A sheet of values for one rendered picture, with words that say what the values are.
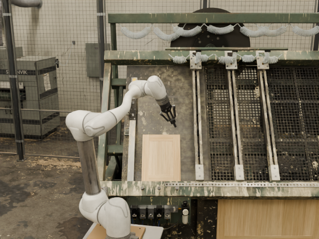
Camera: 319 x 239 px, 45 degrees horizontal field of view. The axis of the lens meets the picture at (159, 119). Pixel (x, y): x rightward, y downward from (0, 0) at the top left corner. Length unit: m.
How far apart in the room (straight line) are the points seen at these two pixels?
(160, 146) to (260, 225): 1.12
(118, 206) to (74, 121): 0.59
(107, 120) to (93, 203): 0.58
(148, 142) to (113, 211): 0.94
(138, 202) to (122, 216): 0.64
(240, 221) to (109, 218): 1.41
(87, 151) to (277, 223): 1.87
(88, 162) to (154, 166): 0.83
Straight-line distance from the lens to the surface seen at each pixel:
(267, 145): 3.24
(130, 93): 2.61
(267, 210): 3.48
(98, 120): 2.22
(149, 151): 3.16
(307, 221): 3.63
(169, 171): 3.11
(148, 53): 3.51
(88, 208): 2.56
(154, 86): 2.56
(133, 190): 3.04
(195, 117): 3.23
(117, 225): 2.45
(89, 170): 2.45
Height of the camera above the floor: 2.15
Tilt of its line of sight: 15 degrees down
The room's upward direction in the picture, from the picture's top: straight up
